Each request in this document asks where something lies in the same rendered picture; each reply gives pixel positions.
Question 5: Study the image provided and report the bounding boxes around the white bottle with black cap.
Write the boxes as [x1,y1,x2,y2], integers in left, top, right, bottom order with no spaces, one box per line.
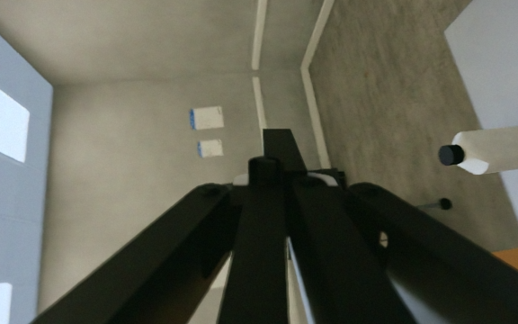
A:
[440,126,518,175]

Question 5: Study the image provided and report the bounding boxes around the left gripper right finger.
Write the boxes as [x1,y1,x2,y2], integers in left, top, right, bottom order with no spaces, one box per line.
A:
[277,129,518,324]

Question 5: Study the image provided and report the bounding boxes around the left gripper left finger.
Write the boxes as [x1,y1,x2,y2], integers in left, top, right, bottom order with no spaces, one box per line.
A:
[29,129,290,324]

